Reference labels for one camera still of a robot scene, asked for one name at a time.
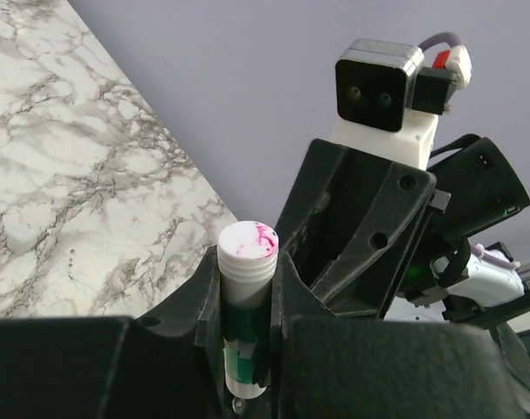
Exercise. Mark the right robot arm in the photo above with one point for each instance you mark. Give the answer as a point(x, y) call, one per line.
point(381, 306)

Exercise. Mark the green white glue stick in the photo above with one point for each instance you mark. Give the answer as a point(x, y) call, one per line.
point(247, 256)

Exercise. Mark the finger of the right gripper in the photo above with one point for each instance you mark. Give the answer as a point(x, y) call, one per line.
point(311, 233)

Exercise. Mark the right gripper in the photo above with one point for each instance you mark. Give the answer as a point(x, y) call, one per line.
point(388, 204)

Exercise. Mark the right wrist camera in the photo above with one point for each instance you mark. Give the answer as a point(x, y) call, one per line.
point(389, 96)

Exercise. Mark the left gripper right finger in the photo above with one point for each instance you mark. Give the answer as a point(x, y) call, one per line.
point(327, 367)

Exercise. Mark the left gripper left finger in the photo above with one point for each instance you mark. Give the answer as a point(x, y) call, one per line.
point(166, 364)

